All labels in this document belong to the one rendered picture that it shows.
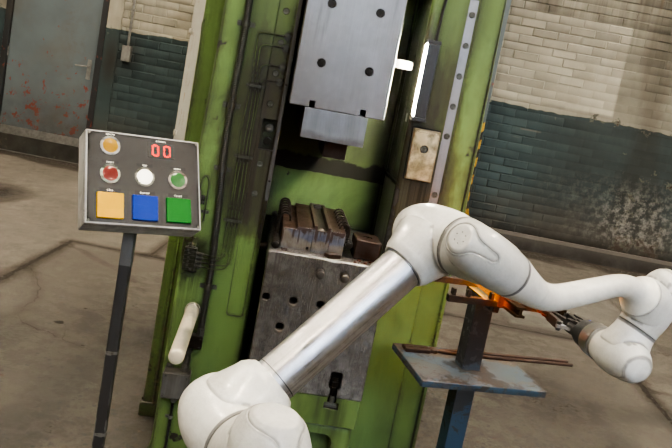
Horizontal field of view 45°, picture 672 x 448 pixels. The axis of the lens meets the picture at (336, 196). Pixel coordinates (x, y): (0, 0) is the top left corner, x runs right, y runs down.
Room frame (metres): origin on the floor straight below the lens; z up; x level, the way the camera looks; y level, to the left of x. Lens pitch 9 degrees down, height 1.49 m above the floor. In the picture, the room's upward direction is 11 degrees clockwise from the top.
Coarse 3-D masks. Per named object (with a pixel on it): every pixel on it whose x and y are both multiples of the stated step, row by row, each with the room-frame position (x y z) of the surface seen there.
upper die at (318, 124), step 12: (300, 108) 2.90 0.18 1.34; (312, 108) 2.52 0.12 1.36; (300, 120) 2.69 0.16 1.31; (312, 120) 2.52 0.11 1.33; (324, 120) 2.52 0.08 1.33; (336, 120) 2.53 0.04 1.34; (348, 120) 2.53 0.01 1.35; (360, 120) 2.53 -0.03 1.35; (300, 132) 2.52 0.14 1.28; (312, 132) 2.52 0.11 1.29; (324, 132) 2.52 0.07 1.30; (336, 132) 2.53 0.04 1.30; (348, 132) 2.53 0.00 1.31; (360, 132) 2.54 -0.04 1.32; (348, 144) 2.53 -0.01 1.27; (360, 144) 2.54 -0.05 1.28
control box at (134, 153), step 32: (96, 160) 2.27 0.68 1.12; (128, 160) 2.32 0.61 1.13; (160, 160) 2.37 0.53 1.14; (192, 160) 2.43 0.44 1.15; (96, 192) 2.23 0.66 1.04; (128, 192) 2.28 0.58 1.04; (160, 192) 2.33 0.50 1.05; (192, 192) 2.38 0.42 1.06; (96, 224) 2.20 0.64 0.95; (128, 224) 2.23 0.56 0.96; (160, 224) 2.28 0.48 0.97; (192, 224) 2.34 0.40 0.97
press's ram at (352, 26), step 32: (320, 0) 2.52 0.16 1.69; (352, 0) 2.53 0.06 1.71; (384, 0) 2.53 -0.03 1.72; (320, 32) 2.52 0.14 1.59; (352, 32) 2.53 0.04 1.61; (384, 32) 2.54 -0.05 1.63; (320, 64) 2.52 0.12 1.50; (352, 64) 2.53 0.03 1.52; (384, 64) 2.54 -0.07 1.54; (288, 96) 2.85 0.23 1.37; (320, 96) 2.52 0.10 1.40; (352, 96) 2.53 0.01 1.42; (384, 96) 2.54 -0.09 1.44
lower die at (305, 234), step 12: (300, 204) 2.93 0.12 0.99; (312, 204) 2.92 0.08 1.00; (288, 216) 2.71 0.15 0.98; (300, 216) 2.69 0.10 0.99; (312, 216) 2.70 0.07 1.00; (288, 228) 2.52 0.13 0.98; (300, 228) 2.52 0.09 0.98; (312, 228) 2.53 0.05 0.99; (336, 228) 2.59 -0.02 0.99; (288, 240) 2.52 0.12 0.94; (300, 240) 2.52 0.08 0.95; (312, 240) 2.53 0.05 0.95; (324, 240) 2.53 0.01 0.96; (336, 240) 2.53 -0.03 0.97; (324, 252) 2.53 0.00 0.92; (336, 252) 2.53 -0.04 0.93
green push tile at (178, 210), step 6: (168, 198) 2.32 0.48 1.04; (174, 198) 2.33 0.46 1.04; (180, 198) 2.35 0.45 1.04; (168, 204) 2.32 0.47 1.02; (174, 204) 2.33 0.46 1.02; (180, 204) 2.34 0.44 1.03; (186, 204) 2.35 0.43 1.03; (168, 210) 2.31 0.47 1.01; (174, 210) 2.32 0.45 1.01; (180, 210) 2.33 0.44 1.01; (186, 210) 2.34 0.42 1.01; (168, 216) 2.30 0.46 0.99; (174, 216) 2.31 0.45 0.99; (180, 216) 2.32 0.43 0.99; (186, 216) 2.33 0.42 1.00; (168, 222) 2.30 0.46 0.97; (174, 222) 2.30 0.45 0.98; (180, 222) 2.31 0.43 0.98; (186, 222) 2.32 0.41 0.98
